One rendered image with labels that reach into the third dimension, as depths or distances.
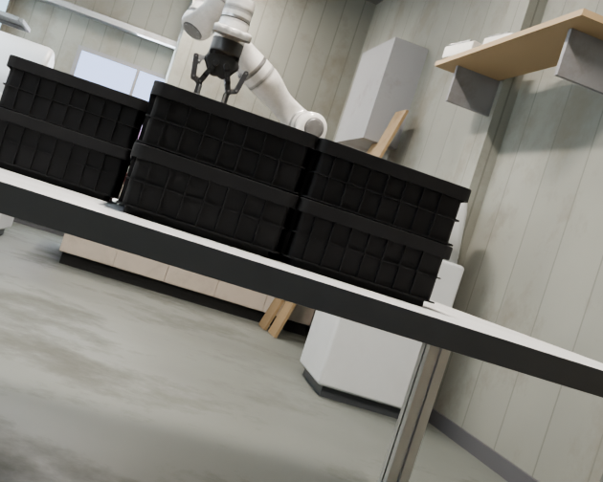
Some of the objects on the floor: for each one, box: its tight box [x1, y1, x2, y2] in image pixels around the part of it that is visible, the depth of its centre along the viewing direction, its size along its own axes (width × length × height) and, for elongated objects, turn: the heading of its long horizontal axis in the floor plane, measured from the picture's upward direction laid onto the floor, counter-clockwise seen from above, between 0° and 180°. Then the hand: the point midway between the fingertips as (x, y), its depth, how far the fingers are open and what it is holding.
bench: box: [0, 156, 603, 482], centre depth 200 cm, size 160×160×70 cm
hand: (210, 98), depth 211 cm, fingers open, 5 cm apart
